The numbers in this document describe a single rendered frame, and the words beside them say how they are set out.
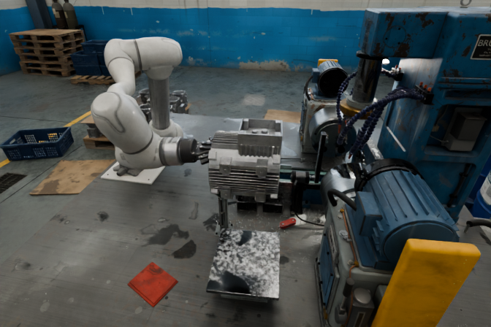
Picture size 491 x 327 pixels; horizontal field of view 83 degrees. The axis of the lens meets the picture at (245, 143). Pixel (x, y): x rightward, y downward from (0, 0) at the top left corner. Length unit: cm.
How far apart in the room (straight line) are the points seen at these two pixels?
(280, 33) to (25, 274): 621
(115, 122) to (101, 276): 74
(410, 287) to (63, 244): 132
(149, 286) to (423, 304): 88
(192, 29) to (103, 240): 624
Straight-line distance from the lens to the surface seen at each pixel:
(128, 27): 798
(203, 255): 127
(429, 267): 71
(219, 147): 79
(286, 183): 141
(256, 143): 75
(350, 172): 115
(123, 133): 77
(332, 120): 158
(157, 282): 122
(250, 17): 682
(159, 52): 130
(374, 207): 76
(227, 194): 81
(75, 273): 138
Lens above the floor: 179
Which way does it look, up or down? 30 degrees down
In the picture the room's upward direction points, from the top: straight up
